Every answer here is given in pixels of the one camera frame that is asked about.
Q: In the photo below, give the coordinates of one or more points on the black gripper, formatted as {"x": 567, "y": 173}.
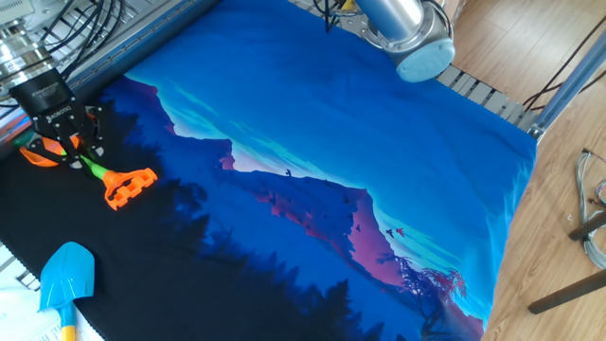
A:
{"x": 47, "y": 104}

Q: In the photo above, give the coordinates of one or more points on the orange shovel with green shaft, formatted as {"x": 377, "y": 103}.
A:
{"x": 125, "y": 187}

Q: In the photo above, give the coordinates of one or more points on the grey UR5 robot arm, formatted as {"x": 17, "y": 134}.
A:
{"x": 407, "y": 28}

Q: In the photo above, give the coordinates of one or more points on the blue shovel with yellow shaft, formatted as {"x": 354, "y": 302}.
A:
{"x": 66, "y": 274}

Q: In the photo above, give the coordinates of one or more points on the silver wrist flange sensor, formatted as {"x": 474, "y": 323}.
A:
{"x": 23, "y": 57}

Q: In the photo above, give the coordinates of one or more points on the white printed papers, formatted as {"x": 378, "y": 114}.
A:
{"x": 23, "y": 322}

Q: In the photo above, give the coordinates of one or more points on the mountain landscape printed cloth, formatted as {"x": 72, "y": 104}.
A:
{"x": 379, "y": 118}

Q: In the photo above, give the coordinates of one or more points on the yellow plastic piece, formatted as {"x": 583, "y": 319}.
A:
{"x": 349, "y": 5}

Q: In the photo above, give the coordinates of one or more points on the dark furniture leg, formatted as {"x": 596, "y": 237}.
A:
{"x": 568, "y": 292}
{"x": 589, "y": 225}

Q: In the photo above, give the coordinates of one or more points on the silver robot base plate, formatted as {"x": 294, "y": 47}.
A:
{"x": 360, "y": 23}

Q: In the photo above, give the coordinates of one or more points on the aluminium frame post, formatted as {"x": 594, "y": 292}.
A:
{"x": 568, "y": 85}

